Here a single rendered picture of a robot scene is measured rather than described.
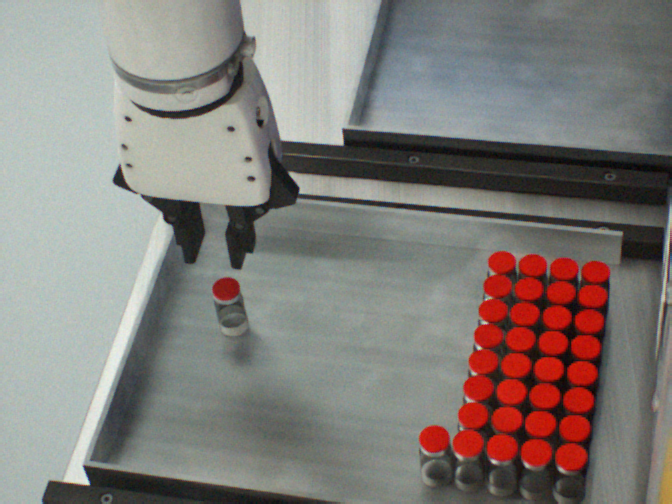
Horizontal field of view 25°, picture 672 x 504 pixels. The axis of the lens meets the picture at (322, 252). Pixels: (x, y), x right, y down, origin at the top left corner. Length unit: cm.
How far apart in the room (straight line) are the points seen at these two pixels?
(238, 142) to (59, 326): 140
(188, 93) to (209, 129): 5
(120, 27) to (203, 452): 34
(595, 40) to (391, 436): 44
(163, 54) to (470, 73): 47
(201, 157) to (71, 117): 167
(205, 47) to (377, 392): 32
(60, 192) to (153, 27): 165
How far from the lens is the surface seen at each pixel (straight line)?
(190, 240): 105
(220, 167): 97
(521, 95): 129
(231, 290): 111
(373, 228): 118
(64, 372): 228
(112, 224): 245
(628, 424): 108
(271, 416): 109
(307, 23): 138
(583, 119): 127
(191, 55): 89
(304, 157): 123
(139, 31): 88
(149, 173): 100
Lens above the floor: 178
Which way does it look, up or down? 49 degrees down
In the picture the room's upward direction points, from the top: 8 degrees counter-clockwise
